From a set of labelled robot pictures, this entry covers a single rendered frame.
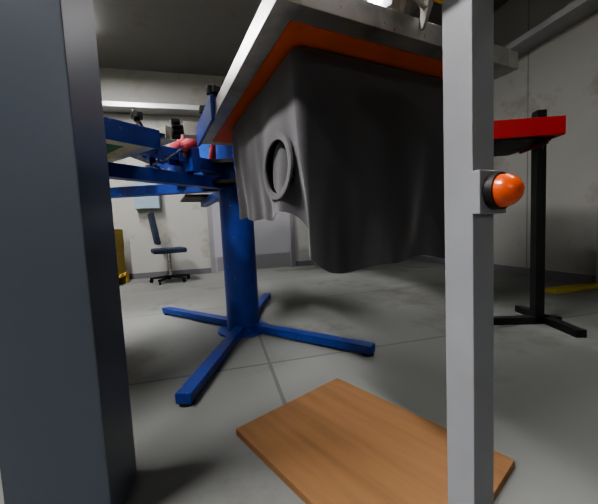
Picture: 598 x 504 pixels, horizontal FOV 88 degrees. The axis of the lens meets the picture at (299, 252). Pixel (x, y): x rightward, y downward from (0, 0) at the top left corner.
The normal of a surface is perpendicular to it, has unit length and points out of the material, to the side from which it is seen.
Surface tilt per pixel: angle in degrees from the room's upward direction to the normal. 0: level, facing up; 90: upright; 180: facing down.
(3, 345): 90
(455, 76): 90
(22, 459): 90
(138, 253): 90
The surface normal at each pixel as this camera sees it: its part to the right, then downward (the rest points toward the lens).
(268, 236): 0.25, 0.06
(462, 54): -0.90, 0.07
